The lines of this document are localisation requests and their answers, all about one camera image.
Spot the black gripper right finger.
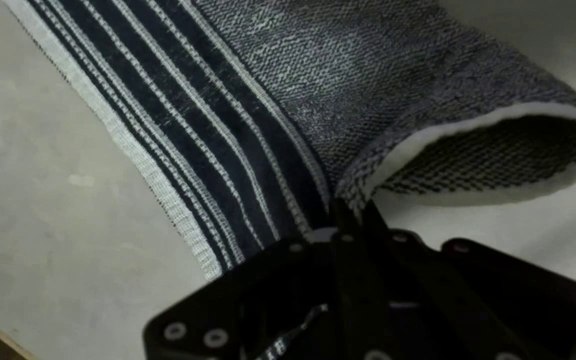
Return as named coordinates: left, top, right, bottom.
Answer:
left=363, top=198, right=576, bottom=360

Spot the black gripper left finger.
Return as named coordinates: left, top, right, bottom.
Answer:
left=143, top=197, right=379, bottom=360

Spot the gray striped towel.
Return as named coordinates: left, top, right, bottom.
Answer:
left=5, top=0, right=576, bottom=278

